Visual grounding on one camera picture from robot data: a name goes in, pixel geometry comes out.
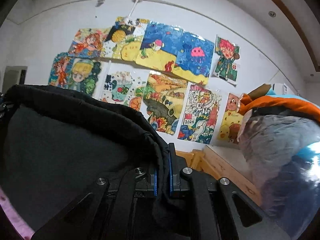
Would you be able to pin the red haired boy drawing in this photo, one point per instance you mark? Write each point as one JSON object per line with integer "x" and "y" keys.
{"x": 227, "y": 66}

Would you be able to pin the juice and orange drawing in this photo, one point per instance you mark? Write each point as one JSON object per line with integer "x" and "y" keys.
{"x": 124, "y": 85}

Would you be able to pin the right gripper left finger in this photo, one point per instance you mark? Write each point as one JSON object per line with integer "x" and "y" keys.
{"x": 104, "y": 210}

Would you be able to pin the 2024 dragon drawing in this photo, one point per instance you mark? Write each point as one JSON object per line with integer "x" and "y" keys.
{"x": 200, "y": 115}

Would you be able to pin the wooden bed frame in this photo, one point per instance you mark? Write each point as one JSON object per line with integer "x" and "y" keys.
{"x": 225, "y": 162}

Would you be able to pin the pink dotted quilt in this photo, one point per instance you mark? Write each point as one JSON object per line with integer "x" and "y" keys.
{"x": 15, "y": 219}

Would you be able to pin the anime girl drawing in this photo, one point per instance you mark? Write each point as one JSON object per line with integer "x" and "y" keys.
{"x": 74, "y": 73}

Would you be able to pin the bagged clothes pile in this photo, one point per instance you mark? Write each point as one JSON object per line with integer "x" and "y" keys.
{"x": 279, "y": 138}

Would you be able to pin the blue jellyfish drawing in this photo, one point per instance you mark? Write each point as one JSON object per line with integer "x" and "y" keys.
{"x": 172, "y": 49}

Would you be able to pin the orange haired girl drawing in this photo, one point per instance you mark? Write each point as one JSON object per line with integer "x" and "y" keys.
{"x": 88, "y": 43}

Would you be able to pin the landscape field drawing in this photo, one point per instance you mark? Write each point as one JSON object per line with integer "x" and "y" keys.
{"x": 164, "y": 96}

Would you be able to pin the yellow bear duck drawing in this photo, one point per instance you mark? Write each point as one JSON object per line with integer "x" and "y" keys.
{"x": 231, "y": 122}

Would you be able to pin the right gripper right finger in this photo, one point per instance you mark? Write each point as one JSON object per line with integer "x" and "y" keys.
{"x": 210, "y": 208}

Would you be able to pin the black large coat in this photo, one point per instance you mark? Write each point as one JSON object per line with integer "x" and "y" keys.
{"x": 55, "y": 142}

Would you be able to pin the pineapple house drawing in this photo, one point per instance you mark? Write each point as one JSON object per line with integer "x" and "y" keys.
{"x": 124, "y": 39}

